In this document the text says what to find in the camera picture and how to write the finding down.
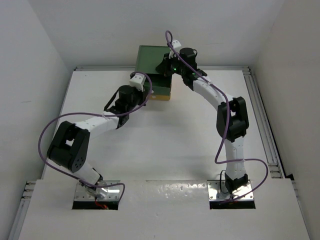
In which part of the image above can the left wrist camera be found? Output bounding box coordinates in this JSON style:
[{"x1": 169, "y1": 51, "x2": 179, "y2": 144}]
[{"x1": 129, "y1": 72, "x2": 146, "y2": 92}]

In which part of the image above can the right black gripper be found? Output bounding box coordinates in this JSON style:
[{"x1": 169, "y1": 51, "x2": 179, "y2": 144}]
[{"x1": 156, "y1": 52, "x2": 186, "y2": 77}]

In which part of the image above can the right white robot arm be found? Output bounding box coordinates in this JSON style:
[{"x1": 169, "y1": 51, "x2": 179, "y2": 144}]
[{"x1": 155, "y1": 47, "x2": 249, "y2": 193}]

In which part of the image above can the metal base plate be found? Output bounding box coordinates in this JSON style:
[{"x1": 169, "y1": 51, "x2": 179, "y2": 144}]
[
  {"x1": 74, "y1": 180, "x2": 122, "y2": 202},
  {"x1": 207, "y1": 180, "x2": 254, "y2": 202}
]

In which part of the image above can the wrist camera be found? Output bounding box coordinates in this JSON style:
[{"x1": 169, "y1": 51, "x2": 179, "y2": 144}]
[
  {"x1": 168, "y1": 39, "x2": 182, "y2": 59},
  {"x1": 129, "y1": 72, "x2": 146, "y2": 92}
]

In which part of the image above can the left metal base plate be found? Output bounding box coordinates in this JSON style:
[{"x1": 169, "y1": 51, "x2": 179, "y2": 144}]
[{"x1": 74, "y1": 180, "x2": 122, "y2": 202}]

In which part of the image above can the green top drawer unit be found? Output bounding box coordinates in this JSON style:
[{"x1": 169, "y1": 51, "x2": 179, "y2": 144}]
[{"x1": 135, "y1": 45, "x2": 170, "y2": 74}]

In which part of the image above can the green top drawer tray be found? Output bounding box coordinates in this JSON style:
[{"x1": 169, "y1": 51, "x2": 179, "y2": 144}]
[{"x1": 148, "y1": 74, "x2": 172, "y2": 96}]

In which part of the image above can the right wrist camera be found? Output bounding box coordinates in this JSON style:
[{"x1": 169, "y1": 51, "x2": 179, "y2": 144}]
[{"x1": 168, "y1": 39, "x2": 182, "y2": 59}]

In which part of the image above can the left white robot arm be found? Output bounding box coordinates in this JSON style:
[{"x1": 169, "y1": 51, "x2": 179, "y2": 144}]
[{"x1": 46, "y1": 85, "x2": 152, "y2": 194}]

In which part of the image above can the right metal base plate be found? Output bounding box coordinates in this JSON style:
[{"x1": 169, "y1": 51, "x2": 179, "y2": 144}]
[{"x1": 207, "y1": 180, "x2": 254, "y2": 202}]

